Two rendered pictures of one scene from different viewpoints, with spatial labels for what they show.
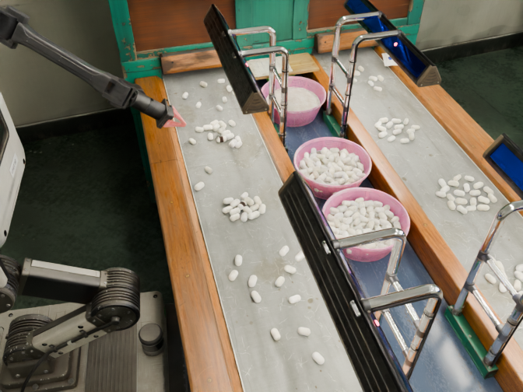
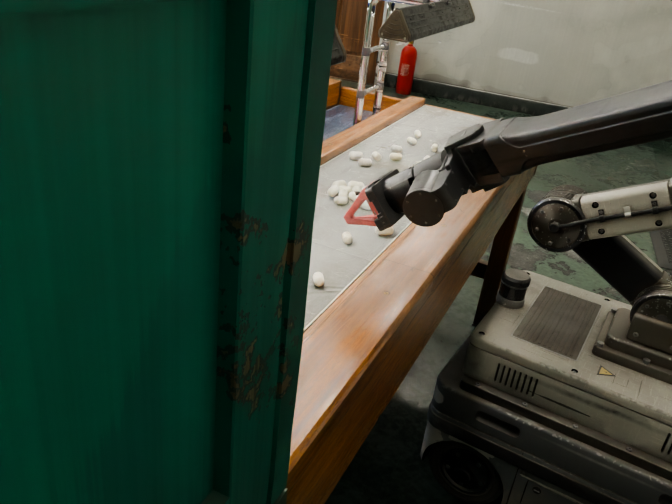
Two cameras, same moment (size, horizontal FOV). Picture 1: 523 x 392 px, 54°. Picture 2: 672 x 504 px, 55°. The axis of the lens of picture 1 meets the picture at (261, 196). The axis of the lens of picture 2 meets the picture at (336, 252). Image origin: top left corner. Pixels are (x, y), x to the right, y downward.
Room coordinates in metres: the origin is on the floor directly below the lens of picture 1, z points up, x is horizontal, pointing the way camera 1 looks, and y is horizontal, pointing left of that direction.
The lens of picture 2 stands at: (2.21, 0.83, 1.27)
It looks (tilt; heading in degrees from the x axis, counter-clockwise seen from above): 27 degrees down; 218
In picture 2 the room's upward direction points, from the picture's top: 7 degrees clockwise
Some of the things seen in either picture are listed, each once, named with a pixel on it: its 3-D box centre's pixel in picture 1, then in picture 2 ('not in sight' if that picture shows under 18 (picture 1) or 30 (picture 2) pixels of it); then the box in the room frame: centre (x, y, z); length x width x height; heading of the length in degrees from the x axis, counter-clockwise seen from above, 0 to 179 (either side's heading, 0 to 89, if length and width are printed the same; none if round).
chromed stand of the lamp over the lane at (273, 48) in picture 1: (256, 96); not in sight; (1.57, 0.02, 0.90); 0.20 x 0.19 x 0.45; 15
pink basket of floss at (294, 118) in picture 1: (293, 103); not in sight; (1.79, -0.13, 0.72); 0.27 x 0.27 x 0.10
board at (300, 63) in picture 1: (277, 66); not in sight; (2.00, -0.07, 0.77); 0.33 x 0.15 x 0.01; 105
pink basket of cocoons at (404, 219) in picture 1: (363, 227); not in sight; (1.09, -0.32, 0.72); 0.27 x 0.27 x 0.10
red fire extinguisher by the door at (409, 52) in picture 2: not in sight; (407, 64); (-2.56, -2.32, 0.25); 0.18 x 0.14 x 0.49; 20
